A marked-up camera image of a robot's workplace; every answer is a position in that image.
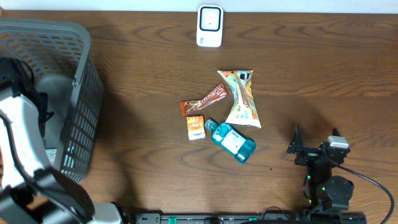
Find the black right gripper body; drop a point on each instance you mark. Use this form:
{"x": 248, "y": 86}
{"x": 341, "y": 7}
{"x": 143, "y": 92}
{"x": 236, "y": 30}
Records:
{"x": 308, "y": 156}

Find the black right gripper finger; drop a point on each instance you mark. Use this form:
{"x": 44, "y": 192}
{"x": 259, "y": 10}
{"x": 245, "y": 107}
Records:
{"x": 296, "y": 144}
{"x": 335, "y": 132}

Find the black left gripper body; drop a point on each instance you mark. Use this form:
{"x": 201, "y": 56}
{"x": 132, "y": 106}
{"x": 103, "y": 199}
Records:
{"x": 33, "y": 94}

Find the teal mouthwash bottle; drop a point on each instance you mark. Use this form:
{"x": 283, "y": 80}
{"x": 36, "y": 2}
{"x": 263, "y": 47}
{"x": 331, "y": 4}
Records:
{"x": 231, "y": 140}

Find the yellow snack bag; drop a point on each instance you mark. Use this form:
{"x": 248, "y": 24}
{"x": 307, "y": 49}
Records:
{"x": 243, "y": 111}

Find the light blue wipes pack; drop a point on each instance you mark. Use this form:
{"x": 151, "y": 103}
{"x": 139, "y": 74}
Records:
{"x": 51, "y": 154}

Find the small orange box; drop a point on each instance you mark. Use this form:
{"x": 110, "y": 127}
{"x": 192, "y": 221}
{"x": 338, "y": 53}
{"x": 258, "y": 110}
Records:
{"x": 195, "y": 127}

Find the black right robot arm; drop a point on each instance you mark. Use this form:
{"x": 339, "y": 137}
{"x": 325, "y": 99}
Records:
{"x": 328, "y": 193}

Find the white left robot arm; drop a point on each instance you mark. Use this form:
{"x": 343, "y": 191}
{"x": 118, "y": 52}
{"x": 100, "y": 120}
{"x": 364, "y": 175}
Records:
{"x": 33, "y": 191}

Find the white barcode scanner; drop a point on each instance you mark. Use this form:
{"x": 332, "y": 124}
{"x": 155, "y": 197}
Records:
{"x": 210, "y": 26}

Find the dark grey plastic basket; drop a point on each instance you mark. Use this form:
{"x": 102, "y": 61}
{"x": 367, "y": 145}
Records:
{"x": 59, "y": 55}

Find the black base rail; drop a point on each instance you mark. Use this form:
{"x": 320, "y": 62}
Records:
{"x": 156, "y": 218}

